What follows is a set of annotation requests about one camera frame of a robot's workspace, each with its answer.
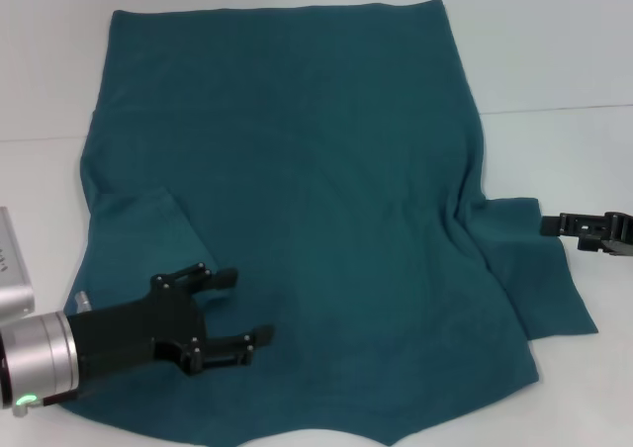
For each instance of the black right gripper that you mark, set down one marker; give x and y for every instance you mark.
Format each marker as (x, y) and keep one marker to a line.
(624, 234)

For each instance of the left gripper silver plug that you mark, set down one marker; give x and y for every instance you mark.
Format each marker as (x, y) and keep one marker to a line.
(83, 302)

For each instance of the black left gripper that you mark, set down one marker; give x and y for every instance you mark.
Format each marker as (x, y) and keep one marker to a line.
(128, 328)

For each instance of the teal blue shirt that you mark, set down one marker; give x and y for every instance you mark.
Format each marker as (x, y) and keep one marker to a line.
(321, 170)

